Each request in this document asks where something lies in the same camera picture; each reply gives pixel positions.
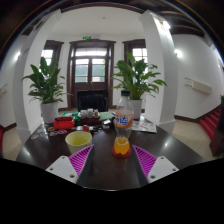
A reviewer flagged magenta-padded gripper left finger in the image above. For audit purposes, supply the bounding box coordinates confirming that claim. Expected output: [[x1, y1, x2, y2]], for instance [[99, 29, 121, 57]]
[[45, 144, 97, 185]]

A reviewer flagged dark wooden glazed double door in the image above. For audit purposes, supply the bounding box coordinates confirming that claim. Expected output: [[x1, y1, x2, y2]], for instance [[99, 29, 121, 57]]
[[66, 39, 117, 109]]

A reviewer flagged brown tray of small cups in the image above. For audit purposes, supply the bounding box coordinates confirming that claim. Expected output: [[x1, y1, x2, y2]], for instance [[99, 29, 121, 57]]
[[79, 108, 103, 126]]

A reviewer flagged green flat pad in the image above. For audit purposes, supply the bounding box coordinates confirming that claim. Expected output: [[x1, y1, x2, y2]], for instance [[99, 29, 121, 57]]
[[98, 111, 114, 122]]

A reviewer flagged red carpeted staircase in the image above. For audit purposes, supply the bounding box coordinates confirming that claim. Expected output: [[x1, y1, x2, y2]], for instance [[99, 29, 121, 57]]
[[199, 105, 223, 141]]

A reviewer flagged leafy plant in white pot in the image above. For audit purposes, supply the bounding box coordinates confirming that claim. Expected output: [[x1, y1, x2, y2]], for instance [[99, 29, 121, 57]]
[[111, 51, 168, 120], [21, 56, 69, 124]]

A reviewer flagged dark wooden stair post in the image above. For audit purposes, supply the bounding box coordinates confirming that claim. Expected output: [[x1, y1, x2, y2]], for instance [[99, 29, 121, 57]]
[[209, 103, 224, 158]]

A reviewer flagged clear orange-label drink bottle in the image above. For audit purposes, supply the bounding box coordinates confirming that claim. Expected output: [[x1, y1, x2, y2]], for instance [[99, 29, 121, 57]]
[[113, 89, 135, 156]]

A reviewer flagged pale yellow cup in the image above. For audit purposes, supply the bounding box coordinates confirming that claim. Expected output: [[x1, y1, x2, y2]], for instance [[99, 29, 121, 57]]
[[64, 130, 94, 155]]

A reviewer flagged red plastic box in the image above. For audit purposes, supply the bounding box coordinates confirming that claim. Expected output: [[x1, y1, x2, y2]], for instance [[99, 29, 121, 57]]
[[53, 116, 76, 130]]

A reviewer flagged black chair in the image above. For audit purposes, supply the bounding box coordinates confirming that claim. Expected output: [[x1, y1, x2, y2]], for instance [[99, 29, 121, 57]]
[[76, 89, 109, 113]]

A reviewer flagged dark-framed window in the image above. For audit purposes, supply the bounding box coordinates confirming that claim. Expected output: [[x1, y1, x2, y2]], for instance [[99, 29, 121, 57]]
[[41, 39, 64, 78], [122, 38, 149, 73]]

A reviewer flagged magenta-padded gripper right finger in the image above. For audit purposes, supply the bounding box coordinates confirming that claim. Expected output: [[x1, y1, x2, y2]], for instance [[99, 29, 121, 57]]
[[131, 144, 180, 184]]

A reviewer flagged printed magazine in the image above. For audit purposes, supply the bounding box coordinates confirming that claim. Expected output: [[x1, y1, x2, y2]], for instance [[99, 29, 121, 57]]
[[131, 119, 158, 134]]

